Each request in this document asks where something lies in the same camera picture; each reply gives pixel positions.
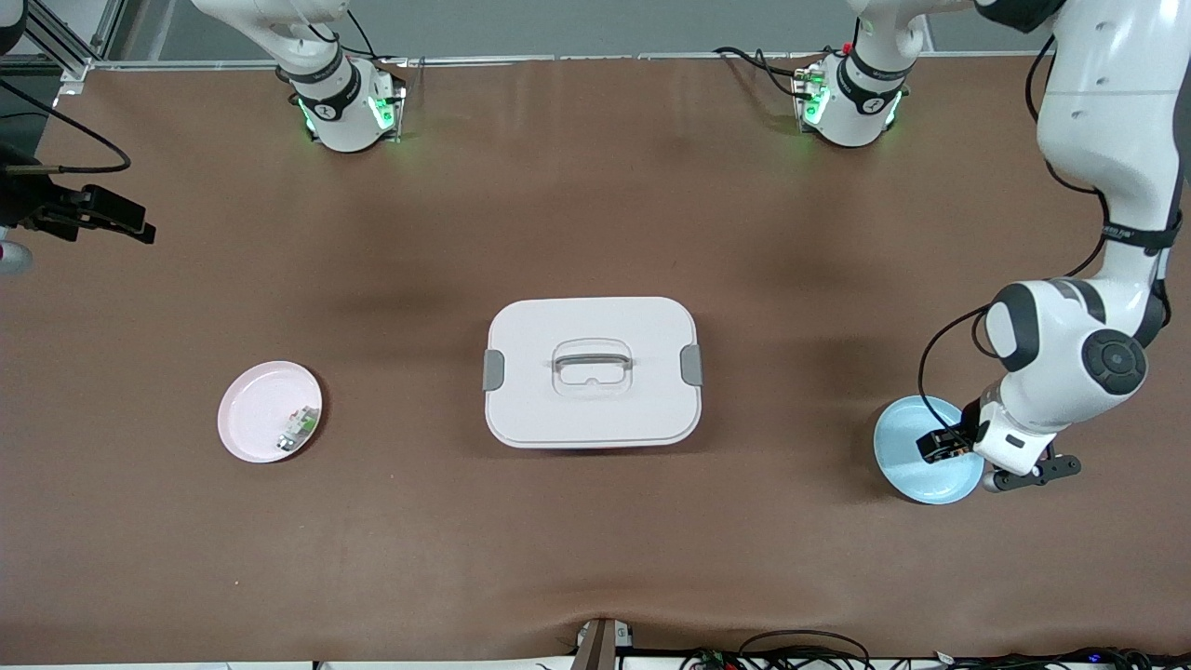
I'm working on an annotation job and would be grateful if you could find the light blue round plate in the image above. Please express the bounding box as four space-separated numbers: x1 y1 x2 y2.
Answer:
873 395 985 506

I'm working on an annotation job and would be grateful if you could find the pink round plate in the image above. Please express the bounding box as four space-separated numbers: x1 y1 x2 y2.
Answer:
217 360 324 464

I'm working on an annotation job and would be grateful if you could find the white lidded storage box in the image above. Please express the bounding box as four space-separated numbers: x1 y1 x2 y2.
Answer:
482 296 704 451

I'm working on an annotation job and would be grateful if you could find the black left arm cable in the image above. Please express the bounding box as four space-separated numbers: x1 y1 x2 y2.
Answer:
917 33 1169 443

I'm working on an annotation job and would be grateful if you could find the aluminium frame post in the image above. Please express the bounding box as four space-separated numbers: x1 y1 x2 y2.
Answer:
17 0 124 82

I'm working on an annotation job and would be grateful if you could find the black cable loop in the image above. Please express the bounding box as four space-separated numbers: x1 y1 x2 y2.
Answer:
684 629 873 670

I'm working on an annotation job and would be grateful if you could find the black cable bundle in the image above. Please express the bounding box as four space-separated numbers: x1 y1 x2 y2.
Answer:
930 646 1191 670

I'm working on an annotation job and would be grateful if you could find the green white switch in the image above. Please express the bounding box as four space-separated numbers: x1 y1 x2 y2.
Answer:
276 406 322 455

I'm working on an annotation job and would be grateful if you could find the black base cable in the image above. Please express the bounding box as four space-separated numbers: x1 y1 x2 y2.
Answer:
342 7 381 62
712 46 812 100

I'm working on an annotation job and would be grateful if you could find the grey box lid handle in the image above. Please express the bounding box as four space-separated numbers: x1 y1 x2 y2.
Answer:
553 346 635 372

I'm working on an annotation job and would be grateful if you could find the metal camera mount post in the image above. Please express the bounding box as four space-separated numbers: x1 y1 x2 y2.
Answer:
572 618 636 670

